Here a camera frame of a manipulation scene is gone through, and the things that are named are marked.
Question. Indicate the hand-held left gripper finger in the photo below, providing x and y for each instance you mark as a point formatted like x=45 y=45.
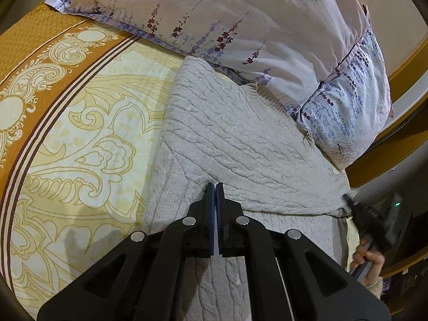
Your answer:
x=220 y=220
x=212 y=220

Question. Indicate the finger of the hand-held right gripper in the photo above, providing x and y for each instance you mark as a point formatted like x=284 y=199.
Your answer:
x=349 y=201

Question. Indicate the person's right forearm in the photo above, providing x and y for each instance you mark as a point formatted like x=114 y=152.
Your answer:
x=373 y=287

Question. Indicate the person's right hand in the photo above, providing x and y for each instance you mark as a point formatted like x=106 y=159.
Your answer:
x=369 y=260

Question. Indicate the tree print pillow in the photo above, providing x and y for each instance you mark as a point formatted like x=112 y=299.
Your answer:
x=351 y=107

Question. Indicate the yellow patterned bedsheet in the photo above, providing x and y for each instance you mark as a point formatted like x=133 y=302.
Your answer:
x=83 y=140

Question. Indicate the pink lavender print pillow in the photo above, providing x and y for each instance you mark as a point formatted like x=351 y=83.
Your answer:
x=234 y=10

